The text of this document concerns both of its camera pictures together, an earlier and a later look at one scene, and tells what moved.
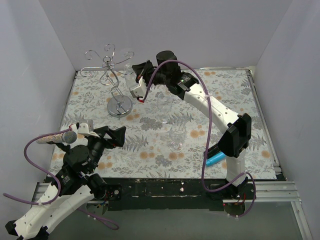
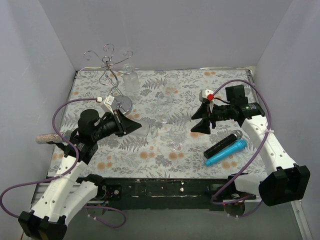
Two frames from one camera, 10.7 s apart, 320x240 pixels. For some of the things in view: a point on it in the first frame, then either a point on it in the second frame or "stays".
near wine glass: (177, 133) stays
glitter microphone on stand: (68, 137) stays
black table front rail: (175, 193) stays
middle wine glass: (164, 103) stays
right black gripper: (146, 70) -> (212, 116)
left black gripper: (107, 139) -> (119, 125)
